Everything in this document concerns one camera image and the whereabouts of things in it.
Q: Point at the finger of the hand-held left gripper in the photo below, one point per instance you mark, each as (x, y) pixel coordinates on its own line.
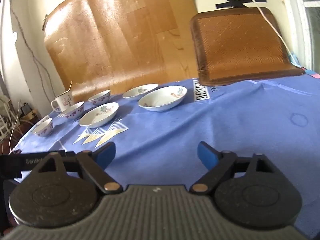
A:
(15, 166)

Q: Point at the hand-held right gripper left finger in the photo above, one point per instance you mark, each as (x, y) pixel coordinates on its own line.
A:
(106, 155)

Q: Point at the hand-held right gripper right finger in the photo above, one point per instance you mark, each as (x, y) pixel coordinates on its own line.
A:
(206, 155)

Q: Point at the white bowl purple flowers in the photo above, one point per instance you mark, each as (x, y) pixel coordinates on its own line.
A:
(72, 110)
(43, 128)
(99, 97)

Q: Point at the blue printed tablecloth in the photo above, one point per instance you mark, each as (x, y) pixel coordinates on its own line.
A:
(175, 130)

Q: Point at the black power adapter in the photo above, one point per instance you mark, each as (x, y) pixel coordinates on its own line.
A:
(25, 109)

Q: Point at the white floral mug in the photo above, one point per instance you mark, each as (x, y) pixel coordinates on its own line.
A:
(65, 101)

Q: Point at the large wooden board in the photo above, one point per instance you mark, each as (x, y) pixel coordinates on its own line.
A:
(112, 42)

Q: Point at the brown woven seat mat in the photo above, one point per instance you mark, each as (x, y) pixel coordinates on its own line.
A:
(240, 45)

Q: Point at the light blue cloth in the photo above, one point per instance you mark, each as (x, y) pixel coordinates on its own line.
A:
(293, 59)

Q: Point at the black tape cross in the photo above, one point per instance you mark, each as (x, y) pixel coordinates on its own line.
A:
(235, 3)

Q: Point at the white framed frosted window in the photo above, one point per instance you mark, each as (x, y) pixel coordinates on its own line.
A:
(302, 17)

